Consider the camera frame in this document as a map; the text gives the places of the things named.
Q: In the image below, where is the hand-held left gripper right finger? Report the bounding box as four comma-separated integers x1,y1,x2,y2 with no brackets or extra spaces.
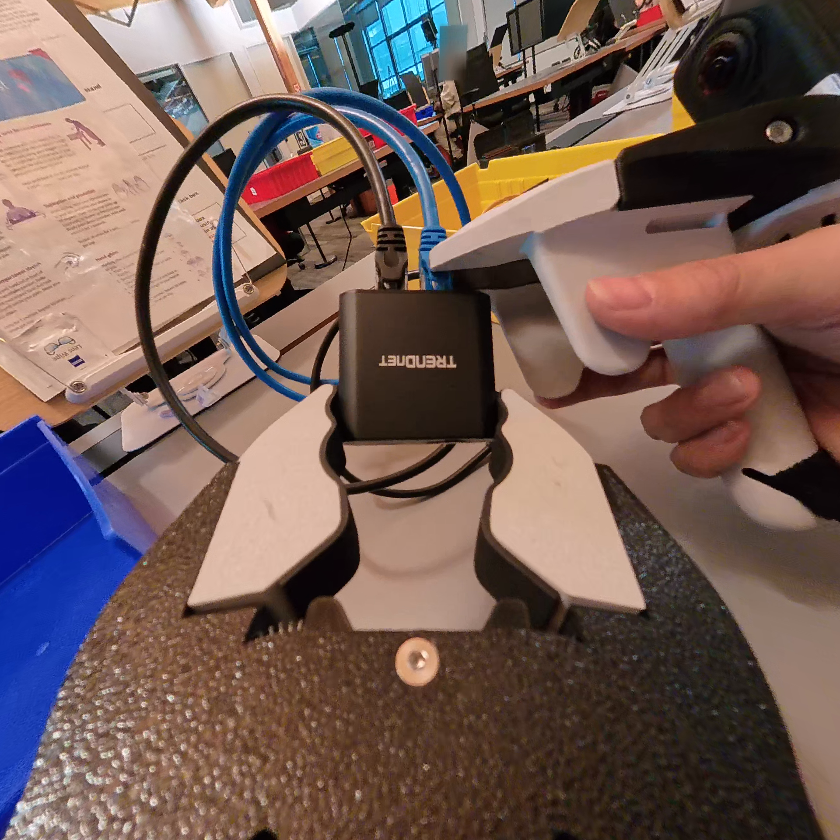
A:
478,387,648,632

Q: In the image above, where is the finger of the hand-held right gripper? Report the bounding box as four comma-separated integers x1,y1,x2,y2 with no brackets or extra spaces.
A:
491,287,588,401
420,159,754,378

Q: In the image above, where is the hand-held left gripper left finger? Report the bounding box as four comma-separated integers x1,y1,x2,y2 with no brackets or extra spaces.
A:
185,384,362,621

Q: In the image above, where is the yellow plastic bin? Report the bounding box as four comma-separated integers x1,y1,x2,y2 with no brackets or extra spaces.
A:
360,134,664,263
311,134,368,175

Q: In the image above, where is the black network switch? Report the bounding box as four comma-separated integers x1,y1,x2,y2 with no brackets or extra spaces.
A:
338,289,497,445

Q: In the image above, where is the blue ethernet cable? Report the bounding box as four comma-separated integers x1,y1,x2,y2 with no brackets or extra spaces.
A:
213,87,473,403

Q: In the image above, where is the black ethernet cable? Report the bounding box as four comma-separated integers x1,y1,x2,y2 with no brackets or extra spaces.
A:
134,94,411,463

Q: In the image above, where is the grey desk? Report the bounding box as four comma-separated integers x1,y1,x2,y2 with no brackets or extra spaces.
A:
69,249,840,840

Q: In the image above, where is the person's right hand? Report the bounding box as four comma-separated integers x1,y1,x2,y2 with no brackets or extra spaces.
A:
535,246,840,481

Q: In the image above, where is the white document stand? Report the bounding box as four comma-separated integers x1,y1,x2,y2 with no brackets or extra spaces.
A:
64,262,293,454

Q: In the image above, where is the black office chair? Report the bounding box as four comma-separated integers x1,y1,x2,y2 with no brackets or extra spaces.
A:
459,42,500,99

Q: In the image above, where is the black computer monitor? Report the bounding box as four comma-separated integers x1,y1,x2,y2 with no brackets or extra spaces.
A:
505,0,546,56

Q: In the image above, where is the blue plastic bin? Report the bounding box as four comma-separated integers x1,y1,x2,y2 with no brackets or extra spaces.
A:
0,415,157,840

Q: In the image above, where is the instruction sheet on board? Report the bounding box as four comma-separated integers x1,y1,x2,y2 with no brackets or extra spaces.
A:
0,0,291,431

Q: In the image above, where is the lens wipe packet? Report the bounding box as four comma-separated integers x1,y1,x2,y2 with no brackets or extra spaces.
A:
0,311,116,403

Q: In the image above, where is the red plastic bin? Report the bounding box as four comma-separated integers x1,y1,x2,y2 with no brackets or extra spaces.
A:
239,154,322,204

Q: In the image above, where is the black floor lamp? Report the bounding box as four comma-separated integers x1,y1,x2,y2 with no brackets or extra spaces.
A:
328,23,361,93

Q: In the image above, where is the wooden column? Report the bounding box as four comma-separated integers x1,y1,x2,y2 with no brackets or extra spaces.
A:
249,0,296,93

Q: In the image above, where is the printed instruction sheet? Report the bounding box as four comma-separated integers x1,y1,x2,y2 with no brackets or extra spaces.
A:
0,0,280,401

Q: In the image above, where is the thin black power cable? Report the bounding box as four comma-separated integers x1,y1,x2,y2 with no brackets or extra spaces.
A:
308,328,496,501

